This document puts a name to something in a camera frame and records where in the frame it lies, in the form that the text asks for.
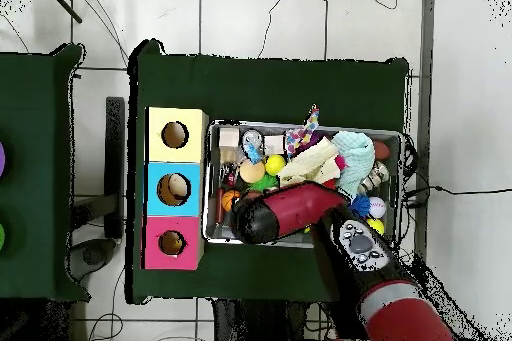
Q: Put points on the black upright panel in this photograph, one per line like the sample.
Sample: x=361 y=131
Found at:
x=114 y=157

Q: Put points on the colourful crumpled paper wrapper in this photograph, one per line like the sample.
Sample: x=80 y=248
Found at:
x=298 y=139

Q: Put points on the blue puffer ball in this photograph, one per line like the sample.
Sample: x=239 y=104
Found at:
x=360 y=206

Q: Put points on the green cloth side table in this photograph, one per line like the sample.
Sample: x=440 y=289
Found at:
x=32 y=177

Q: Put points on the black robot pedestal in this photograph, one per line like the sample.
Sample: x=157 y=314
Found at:
x=256 y=321

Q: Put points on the mint green cloth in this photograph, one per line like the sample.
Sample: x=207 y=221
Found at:
x=356 y=157

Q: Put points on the grey floor stand base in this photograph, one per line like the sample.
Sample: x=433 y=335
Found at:
x=94 y=255

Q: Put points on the dark slanted rod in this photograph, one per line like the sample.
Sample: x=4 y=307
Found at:
x=62 y=3

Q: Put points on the yellow smiley ball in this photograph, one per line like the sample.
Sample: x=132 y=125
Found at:
x=275 y=165

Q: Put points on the dark green table cloth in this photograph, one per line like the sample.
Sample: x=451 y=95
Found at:
x=260 y=89

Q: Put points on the small orange basketball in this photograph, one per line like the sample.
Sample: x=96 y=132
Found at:
x=228 y=200

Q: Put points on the plain wooden cube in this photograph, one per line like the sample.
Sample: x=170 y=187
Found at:
x=274 y=145
x=229 y=137

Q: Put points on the metal mesh bin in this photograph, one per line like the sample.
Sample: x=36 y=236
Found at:
x=394 y=181

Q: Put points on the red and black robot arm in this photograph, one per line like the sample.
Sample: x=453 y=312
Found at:
x=300 y=207

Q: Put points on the white baseball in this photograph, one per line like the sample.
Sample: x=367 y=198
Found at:
x=377 y=207

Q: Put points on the green round object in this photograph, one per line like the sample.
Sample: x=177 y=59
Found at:
x=1 y=237

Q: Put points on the green spiky ball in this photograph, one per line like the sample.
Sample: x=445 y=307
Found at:
x=264 y=184

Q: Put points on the cream yellow cloth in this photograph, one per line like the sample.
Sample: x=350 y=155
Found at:
x=308 y=165

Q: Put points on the purple round object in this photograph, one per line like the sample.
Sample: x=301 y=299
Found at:
x=1 y=159

